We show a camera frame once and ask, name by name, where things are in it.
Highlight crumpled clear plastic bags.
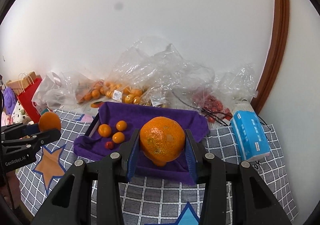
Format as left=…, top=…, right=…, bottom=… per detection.
left=110, top=36, right=258, bottom=115

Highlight black tray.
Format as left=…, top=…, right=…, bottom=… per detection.
left=85, top=117, right=100, bottom=138

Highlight purple towel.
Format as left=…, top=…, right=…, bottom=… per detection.
left=73, top=101, right=210, bottom=185

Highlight purple plush cloth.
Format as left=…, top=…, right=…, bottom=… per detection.
left=2, top=87, right=18, bottom=108

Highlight large bumpy orange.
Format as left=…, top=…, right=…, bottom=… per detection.
left=139, top=116, right=186, bottom=167

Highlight white plastic bag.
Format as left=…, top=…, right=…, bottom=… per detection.
left=32, top=71, right=65, bottom=110

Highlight blue tissue pack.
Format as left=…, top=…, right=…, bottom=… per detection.
left=229, top=102, right=271, bottom=162

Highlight pink printed blanket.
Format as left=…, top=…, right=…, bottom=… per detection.
left=0, top=112, right=15, bottom=127

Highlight clear bag of yellow fruits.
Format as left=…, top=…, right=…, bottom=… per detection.
left=140, top=92, right=173, bottom=109

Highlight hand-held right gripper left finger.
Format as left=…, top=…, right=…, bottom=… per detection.
left=30, top=129, right=140, bottom=225

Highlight medium round orange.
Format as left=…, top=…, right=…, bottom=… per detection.
left=98, top=124, right=112, bottom=137

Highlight clear bag of oranges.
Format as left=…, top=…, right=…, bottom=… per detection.
left=60, top=71, right=105, bottom=104

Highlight brown wooden door frame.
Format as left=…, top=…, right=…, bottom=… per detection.
left=250, top=0, right=290, bottom=114

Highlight clear bag of mandarins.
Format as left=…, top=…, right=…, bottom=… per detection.
left=100, top=75, right=150, bottom=105

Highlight clear bag of red fruits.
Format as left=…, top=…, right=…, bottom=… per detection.
left=192, top=85, right=233, bottom=124

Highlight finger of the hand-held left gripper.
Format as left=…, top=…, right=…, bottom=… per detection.
left=2, top=128, right=61, bottom=154
left=0, top=122, right=42, bottom=141

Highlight red paper bag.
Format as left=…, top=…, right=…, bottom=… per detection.
left=16, top=72, right=43, bottom=123

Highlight grey checkered blanket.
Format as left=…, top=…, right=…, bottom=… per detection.
left=15, top=109, right=299, bottom=225

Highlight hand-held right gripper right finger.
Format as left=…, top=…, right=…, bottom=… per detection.
left=185, top=129, right=292, bottom=225

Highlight printed paper sheet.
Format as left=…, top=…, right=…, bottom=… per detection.
left=67, top=101, right=105, bottom=118

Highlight thin black wire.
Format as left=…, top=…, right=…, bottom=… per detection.
left=172, top=90, right=232, bottom=126

